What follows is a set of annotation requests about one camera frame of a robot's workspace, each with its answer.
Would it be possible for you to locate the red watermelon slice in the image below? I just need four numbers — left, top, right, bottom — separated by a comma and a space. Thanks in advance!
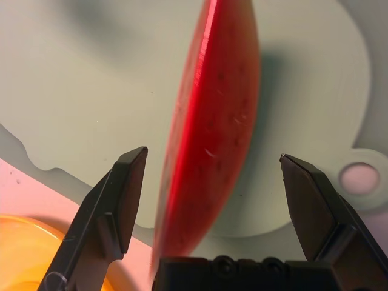
150, 0, 262, 275

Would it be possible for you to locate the yellow plastic plate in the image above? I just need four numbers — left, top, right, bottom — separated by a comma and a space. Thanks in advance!
0, 213, 122, 291

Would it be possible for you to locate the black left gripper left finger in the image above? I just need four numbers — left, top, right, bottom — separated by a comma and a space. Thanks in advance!
36, 146, 149, 291

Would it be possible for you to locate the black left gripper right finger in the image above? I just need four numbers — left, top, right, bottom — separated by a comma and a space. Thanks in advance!
279, 153, 388, 291

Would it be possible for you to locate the green cutting board mat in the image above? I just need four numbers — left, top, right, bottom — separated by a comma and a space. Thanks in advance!
0, 0, 388, 240

